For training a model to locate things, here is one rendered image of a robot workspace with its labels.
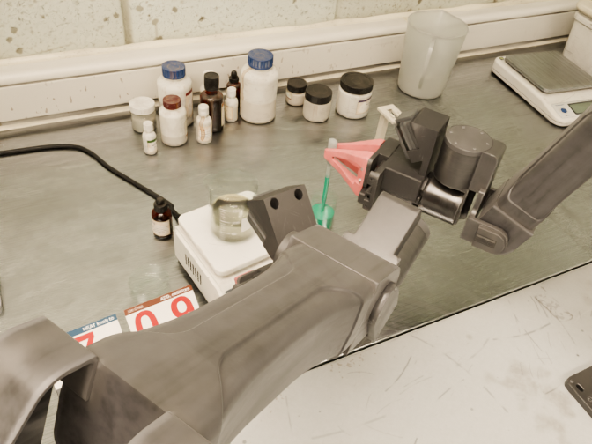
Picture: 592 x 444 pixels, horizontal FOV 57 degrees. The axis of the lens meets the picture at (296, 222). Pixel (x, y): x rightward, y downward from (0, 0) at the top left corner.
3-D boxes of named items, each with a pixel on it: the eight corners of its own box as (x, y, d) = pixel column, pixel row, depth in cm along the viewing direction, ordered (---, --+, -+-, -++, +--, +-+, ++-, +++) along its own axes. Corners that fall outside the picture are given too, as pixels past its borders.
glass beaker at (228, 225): (259, 218, 76) (262, 171, 70) (252, 252, 71) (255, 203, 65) (209, 211, 76) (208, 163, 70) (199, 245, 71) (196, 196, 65)
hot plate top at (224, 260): (297, 244, 73) (298, 240, 73) (218, 279, 68) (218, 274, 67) (250, 192, 80) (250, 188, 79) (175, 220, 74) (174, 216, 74)
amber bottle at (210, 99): (209, 136, 102) (208, 84, 95) (196, 124, 104) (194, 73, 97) (228, 128, 105) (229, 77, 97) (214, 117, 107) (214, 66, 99)
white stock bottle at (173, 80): (166, 132, 102) (162, 77, 94) (155, 114, 105) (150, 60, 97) (198, 124, 104) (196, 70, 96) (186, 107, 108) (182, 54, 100)
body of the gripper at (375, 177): (366, 170, 70) (418, 192, 68) (397, 135, 77) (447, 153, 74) (358, 208, 74) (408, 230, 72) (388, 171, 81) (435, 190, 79)
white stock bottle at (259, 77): (282, 119, 109) (287, 59, 100) (250, 128, 105) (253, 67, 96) (263, 101, 113) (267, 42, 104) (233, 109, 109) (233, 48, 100)
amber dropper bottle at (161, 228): (158, 223, 85) (154, 188, 80) (176, 227, 84) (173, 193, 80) (150, 236, 83) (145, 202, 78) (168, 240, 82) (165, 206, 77)
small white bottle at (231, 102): (233, 114, 108) (233, 84, 104) (240, 120, 107) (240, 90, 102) (221, 117, 107) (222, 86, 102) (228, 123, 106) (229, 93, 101)
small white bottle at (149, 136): (141, 152, 97) (137, 123, 93) (150, 145, 98) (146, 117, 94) (151, 157, 96) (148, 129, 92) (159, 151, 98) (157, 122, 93)
